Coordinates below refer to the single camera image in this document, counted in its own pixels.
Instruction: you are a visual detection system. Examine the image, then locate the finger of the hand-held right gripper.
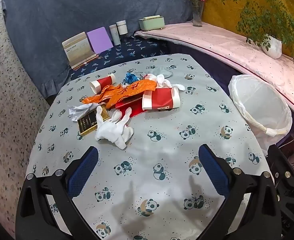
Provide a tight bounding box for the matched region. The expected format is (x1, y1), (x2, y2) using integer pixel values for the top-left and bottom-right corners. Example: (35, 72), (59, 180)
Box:
(276, 179), (294, 233)
(267, 145), (294, 180)

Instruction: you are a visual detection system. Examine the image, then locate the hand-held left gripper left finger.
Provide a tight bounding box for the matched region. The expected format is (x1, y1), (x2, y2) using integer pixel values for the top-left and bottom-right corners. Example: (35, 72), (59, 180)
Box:
(16, 146), (100, 240)

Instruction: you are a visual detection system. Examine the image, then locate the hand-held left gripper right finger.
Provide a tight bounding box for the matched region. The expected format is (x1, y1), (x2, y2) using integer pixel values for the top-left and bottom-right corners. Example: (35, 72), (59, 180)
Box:
(198, 144), (282, 240)

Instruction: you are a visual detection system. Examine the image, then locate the bin with white bag liner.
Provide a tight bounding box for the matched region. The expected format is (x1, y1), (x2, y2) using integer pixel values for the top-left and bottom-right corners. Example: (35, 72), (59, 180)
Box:
(228, 75), (293, 155)

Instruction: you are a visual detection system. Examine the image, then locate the orange snack wrapper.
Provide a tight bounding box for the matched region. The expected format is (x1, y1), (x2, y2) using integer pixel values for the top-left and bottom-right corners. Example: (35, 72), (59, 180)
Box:
(81, 79), (157, 109)

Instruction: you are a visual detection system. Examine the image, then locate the blue wrapper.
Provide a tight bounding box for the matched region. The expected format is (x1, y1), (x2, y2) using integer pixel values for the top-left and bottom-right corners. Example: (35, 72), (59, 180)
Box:
(123, 72), (140, 84)

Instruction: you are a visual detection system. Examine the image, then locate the gold and black box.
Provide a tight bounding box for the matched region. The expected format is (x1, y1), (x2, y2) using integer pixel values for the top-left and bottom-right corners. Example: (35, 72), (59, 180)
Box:
(77, 105), (110, 137)

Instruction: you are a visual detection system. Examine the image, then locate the white cotton glove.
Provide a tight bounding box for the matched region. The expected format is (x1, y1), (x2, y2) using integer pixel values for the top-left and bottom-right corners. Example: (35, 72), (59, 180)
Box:
(95, 105), (134, 150)

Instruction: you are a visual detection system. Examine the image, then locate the panda print tablecloth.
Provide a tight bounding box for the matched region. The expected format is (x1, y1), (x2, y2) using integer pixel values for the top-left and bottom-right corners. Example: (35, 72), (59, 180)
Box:
(24, 54), (270, 240)

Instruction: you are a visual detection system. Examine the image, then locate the flat red packet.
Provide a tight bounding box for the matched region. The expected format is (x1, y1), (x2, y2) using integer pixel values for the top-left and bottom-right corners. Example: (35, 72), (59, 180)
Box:
(114, 97), (145, 117)

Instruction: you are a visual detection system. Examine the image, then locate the large red paper cup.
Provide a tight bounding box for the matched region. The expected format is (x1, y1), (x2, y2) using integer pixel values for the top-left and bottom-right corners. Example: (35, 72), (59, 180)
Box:
(141, 87), (180, 111)

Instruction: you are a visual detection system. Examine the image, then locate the small red paper cup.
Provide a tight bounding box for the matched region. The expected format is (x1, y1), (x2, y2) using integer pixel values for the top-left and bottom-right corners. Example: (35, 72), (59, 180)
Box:
(90, 74), (116, 93)

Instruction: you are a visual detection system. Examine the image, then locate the dark purple cloth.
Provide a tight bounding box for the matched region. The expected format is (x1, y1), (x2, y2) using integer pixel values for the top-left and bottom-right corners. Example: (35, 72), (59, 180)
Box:
(166, 41), (294, 145)

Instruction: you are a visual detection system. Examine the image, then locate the clear plastic bag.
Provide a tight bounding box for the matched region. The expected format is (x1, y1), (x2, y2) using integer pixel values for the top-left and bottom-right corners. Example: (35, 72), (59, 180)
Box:
(139, 66), (174, 79)

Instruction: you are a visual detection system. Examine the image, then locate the green plant in white pot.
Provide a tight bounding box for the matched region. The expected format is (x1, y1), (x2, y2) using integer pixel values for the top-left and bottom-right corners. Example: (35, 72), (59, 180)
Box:
(221, 0), (294, 63)

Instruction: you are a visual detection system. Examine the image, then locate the pink cloth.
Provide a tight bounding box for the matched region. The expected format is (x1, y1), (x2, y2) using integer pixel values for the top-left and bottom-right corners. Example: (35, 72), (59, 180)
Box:
(134, 21), (294, 123)

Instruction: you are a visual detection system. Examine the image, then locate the navy floral cloth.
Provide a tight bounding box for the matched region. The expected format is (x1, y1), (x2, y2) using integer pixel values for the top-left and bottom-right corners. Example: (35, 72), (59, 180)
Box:
(69, 35), (167, 80)

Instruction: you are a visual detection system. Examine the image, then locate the purple board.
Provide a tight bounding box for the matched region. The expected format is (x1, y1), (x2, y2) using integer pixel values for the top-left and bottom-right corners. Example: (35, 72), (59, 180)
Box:
(86, 27), (114, 55)

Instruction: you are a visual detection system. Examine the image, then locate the grey bottle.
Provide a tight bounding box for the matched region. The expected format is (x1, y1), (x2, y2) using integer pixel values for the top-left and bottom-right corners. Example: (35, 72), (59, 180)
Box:
(109, 24), (120, 46)

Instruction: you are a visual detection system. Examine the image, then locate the white jar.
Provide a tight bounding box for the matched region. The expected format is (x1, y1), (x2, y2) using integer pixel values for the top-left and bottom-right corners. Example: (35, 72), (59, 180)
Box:
(116, 20), (128, 35)

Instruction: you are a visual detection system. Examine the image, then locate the glass vase with pink flowers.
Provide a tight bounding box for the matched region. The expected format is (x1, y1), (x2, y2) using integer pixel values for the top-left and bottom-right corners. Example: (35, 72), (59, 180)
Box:
(181, 0), (210, 27)

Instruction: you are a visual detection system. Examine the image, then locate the pale green tissue box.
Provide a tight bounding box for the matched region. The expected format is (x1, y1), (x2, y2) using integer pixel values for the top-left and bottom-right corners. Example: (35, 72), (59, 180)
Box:
(138, 15), (165, 31)

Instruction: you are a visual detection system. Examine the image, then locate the yellow cloth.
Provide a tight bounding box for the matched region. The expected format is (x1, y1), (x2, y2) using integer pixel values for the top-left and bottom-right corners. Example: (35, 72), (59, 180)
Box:
(202, 0), (294, 65)

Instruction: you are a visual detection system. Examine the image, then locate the blue-grey blanket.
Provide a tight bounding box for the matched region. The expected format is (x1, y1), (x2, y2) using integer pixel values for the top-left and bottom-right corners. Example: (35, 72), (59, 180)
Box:
(1, 0), (204, 98)

